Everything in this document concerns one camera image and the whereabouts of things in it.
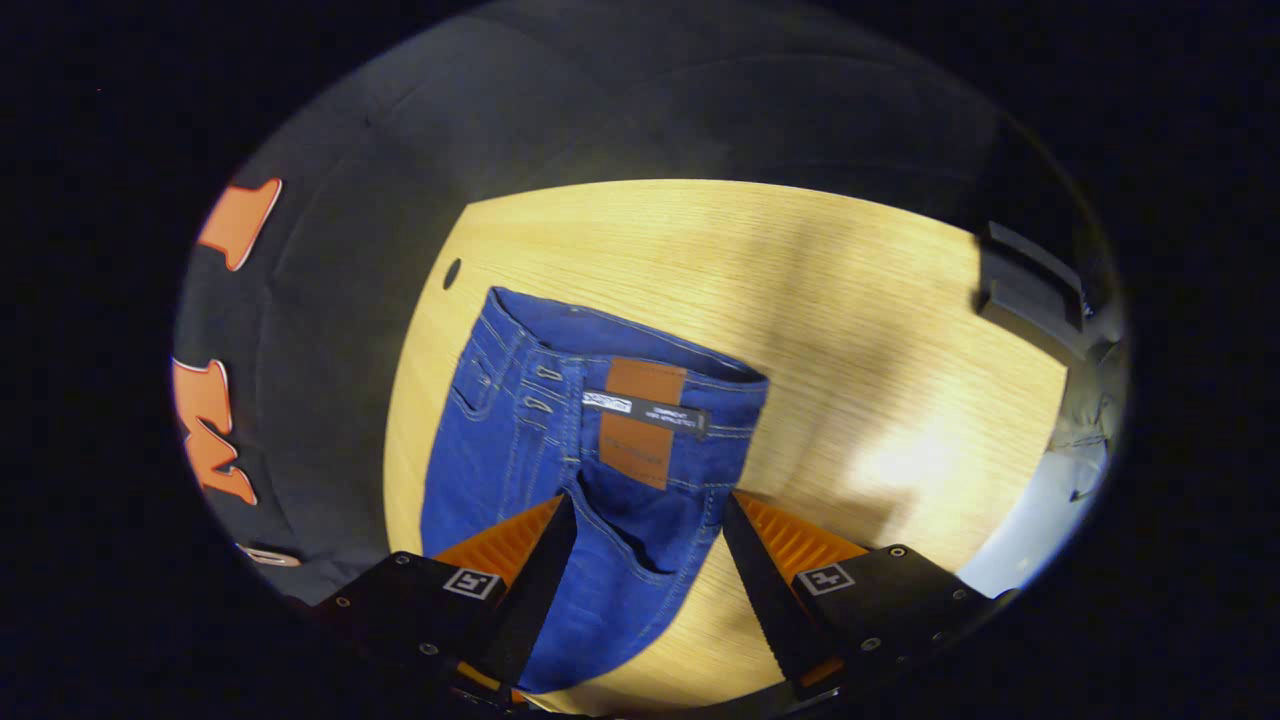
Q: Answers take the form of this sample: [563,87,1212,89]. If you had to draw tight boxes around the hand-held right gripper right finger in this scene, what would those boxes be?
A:
[722,490,1011,701]

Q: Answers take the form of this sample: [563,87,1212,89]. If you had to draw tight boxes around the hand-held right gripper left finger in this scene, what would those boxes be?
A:
[310,492,579,701]

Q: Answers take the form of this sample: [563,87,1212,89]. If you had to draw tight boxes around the blue denim jeans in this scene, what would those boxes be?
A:
[420,286,771,694]

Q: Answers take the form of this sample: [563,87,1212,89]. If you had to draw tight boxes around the black plastic block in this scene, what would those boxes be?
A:
[975,222,1096,366]

